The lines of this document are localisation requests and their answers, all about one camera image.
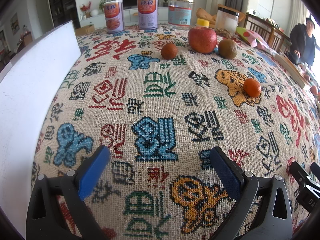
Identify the pink snack bag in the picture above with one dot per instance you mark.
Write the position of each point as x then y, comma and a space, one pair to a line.
252, 38

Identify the white board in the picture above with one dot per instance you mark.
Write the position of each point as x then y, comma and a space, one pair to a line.
29, 83

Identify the person in black jacket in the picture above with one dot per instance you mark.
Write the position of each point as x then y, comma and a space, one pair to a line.
303, 43

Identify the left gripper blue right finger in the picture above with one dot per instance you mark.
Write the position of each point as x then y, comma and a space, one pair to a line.
228, 171

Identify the wooden chair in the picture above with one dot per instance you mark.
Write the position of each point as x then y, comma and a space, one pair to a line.
274, 37

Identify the orange mandarin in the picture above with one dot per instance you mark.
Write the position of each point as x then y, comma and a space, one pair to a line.
252, 87

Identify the left orange-purple can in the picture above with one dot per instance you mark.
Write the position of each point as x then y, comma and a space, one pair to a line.
113, 11

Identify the small dark red-brown fruit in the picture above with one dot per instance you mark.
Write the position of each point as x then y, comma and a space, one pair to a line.
169, 51

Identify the right orange-purple can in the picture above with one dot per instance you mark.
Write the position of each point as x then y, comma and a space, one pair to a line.
147, 14

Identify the dark display cabinet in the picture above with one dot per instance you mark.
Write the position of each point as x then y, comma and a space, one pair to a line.
63, 11

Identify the green potted plant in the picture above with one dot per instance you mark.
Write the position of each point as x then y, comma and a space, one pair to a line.
101, 4

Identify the orange-purple can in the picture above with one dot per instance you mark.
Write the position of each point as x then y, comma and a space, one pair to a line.
147, 14
113, 11

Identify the small yellow lid jar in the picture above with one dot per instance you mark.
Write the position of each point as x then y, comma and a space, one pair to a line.
202, 23

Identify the clear jar black lid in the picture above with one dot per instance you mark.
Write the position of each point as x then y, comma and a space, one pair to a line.
226, 20

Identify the red apple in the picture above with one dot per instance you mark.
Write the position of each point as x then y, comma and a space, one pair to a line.
202, 40

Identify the clear jar blue label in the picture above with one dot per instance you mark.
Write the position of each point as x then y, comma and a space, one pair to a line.
180, 13

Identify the pile of nuts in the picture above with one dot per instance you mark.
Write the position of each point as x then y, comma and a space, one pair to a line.
224, 33

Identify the brown kiwi fruit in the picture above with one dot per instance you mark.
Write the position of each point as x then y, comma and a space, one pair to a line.
227, 48

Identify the patterned woven tablecloth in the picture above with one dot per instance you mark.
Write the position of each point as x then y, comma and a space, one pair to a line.
160, 118

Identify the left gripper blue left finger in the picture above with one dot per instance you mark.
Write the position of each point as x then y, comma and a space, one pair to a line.
90, 171

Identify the orange cushion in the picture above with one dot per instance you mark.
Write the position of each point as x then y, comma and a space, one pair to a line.
201, 13

